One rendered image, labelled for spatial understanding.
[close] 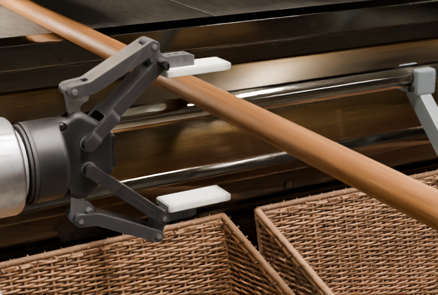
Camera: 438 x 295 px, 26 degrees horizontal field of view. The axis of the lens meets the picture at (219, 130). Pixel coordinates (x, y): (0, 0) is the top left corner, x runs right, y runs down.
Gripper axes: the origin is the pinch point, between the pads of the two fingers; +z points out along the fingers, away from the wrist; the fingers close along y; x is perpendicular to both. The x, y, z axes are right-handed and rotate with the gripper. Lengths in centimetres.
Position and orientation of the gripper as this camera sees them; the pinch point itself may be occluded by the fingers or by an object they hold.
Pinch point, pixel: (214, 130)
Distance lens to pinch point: 94.7
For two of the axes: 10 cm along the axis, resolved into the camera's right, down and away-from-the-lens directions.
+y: 0.0, 9.5, 3.0
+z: 8.7, -1.5, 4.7
